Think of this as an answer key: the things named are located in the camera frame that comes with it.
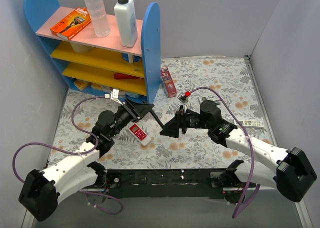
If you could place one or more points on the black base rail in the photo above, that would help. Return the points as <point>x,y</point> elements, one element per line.
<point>158,183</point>

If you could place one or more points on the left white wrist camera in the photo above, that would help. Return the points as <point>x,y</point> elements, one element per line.
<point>114,96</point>

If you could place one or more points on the red toothpaste box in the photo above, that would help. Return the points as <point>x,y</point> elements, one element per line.
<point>167,82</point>

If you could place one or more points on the white bottle black cap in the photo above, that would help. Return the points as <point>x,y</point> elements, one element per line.
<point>124,11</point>

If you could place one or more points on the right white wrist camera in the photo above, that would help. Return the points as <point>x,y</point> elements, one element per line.
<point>184,99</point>

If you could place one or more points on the orange razor box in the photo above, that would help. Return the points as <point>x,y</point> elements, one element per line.
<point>72,24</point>

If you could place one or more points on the floral table mat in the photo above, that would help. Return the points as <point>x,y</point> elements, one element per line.
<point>225,77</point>

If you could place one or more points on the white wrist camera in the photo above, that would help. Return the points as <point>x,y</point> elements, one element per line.
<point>184,99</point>
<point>114,96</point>

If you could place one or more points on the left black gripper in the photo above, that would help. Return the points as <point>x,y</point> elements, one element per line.
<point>132,109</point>

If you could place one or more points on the white packets bottom shelf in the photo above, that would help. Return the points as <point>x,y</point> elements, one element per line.
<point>107,89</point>

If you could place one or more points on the white remote with coloured buttons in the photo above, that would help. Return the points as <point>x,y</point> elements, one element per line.
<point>250,123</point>

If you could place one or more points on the clear plastic water bottle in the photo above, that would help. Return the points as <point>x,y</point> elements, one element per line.
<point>98,16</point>

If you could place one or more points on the black remote control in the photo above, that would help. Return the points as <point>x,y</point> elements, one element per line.
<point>157,118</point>

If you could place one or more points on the white air conditioner remote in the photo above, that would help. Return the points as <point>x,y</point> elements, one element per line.
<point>211,97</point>

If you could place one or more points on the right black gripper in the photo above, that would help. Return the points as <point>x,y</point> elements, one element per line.
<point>181,123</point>

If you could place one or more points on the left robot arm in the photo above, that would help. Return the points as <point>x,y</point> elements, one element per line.
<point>42,191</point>

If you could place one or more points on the beige cup under shelf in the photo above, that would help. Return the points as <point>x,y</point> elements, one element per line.
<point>79,48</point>

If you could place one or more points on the red and white remote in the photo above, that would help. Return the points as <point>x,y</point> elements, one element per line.
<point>140,135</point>

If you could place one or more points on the yellow packet bottom shelf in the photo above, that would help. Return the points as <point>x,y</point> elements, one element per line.
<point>81,84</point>

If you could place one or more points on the blue wooden shelf unit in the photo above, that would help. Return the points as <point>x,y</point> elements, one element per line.
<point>136,69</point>

